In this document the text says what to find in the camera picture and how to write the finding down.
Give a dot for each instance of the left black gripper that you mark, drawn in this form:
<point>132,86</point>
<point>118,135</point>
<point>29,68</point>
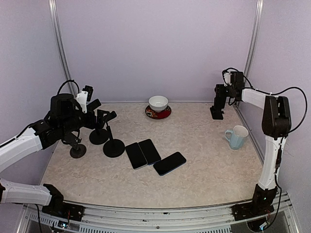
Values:
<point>91,123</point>

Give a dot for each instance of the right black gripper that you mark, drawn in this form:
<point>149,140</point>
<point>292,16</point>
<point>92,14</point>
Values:
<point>219,90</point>

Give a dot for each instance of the small round-base phone stand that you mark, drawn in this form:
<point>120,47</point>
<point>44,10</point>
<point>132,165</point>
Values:
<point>77,150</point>

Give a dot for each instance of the black phone white edge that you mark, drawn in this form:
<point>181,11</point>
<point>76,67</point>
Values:
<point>135,156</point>

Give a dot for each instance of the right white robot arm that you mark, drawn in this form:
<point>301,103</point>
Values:
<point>276,125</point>

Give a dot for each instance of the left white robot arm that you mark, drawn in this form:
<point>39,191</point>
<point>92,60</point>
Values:
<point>68,114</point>

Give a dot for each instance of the tall black phone stand rear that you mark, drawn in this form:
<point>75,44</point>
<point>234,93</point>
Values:
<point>99,135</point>

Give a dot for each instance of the tall black phone stand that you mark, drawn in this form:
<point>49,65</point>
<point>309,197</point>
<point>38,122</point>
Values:
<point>113,148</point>
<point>99,135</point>

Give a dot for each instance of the tall black phone stand front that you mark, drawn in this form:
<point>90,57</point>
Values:
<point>113,148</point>

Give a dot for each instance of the black phone blue edge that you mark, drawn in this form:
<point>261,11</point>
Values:
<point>169,163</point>

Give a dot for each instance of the light blue mug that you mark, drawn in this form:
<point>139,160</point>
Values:
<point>236,137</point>

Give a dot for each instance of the red patterned saucer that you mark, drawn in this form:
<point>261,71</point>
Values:
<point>158,115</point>

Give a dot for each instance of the white ceramic bowl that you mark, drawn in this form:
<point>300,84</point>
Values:
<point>158,103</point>

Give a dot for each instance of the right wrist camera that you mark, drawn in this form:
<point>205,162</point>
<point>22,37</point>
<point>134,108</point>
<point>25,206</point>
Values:
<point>226,74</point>

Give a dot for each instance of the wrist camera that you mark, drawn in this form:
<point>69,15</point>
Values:
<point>226,74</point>
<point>84,96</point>

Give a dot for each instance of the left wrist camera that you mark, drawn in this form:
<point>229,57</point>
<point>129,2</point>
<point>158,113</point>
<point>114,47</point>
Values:
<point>84,96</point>

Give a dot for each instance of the right aluminium corner post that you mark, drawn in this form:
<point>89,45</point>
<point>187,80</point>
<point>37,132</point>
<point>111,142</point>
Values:
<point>254,36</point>

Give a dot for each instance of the aluminium corner post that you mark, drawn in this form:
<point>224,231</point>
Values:
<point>254,36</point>
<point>58,38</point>

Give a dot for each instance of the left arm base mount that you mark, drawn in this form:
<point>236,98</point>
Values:
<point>65,210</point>

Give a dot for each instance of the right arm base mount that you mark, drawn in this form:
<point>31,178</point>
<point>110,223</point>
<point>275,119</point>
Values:
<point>250,210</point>

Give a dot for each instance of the left aluminium corner post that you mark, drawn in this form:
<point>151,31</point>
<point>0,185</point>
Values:
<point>58,38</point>

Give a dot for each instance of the aluminium front rail frame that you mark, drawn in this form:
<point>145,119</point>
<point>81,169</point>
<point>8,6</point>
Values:
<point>206,219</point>

